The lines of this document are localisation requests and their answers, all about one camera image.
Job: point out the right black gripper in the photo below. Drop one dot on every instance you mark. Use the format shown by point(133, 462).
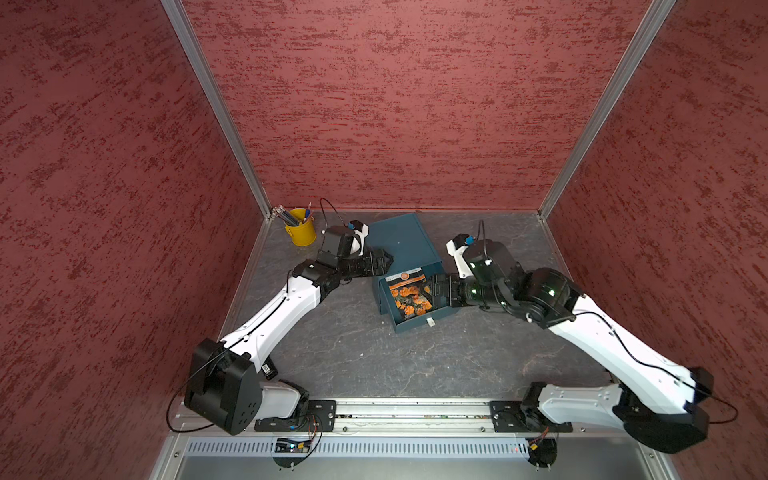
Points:
point(454, 295)

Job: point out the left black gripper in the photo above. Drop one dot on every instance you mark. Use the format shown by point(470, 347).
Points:
point(381, 268)

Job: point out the orange flower seed bag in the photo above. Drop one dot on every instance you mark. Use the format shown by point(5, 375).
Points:
point(410, 294)

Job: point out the teal drawer cabinet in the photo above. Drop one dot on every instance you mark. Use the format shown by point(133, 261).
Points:
point(406, 240)

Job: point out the teal top drawer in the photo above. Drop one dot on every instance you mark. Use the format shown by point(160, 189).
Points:
point(387, 307)

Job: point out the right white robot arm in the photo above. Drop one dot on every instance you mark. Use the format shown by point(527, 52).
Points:
point(654, 400)

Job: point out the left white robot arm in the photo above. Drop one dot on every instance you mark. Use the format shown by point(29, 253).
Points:
point(226, 385)

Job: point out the yellow pen cup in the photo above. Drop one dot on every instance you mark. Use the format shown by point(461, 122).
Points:
point(304, 235)

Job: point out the pens in cup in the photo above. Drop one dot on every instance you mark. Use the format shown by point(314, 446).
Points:
point(291, 218)

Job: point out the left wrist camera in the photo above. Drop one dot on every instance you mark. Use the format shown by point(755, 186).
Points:
point(359, 233)

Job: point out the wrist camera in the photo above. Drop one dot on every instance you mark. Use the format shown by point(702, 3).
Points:
point(359, 233)
point(456, 248)

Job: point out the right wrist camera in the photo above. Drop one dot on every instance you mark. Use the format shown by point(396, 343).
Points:
point(456, 248)

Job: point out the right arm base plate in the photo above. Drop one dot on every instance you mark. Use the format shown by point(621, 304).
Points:
point(515, 417)

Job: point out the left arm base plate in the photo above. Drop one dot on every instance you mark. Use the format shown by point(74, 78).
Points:
point(310, 416)

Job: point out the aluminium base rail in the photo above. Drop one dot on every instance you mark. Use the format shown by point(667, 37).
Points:
point(402, 438)

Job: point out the left corner aluminium post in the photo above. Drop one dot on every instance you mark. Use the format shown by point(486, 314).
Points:
point(184, 31)

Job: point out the corner aluminium post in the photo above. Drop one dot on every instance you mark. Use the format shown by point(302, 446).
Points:
point(184, 31)
point(646, 32)

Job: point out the right corner aluminium post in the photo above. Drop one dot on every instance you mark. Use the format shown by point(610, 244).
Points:
point(646, 32)

